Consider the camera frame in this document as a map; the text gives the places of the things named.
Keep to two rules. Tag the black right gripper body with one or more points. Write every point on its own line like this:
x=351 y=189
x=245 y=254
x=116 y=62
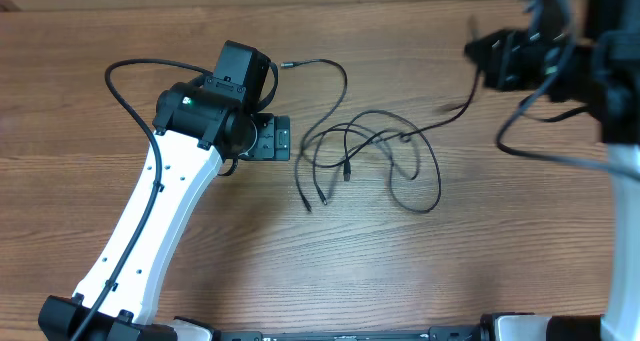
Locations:
x=521 y=67

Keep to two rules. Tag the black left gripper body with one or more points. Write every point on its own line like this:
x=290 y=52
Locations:
x=268 y=144

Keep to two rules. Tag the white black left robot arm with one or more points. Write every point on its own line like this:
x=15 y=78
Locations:
x=218 y=116

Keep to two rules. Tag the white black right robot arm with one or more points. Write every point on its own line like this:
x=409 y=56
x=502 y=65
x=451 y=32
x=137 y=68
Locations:
x=598 y=68

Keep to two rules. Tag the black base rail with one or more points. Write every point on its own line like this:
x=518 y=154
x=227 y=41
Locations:
x=435 y=333

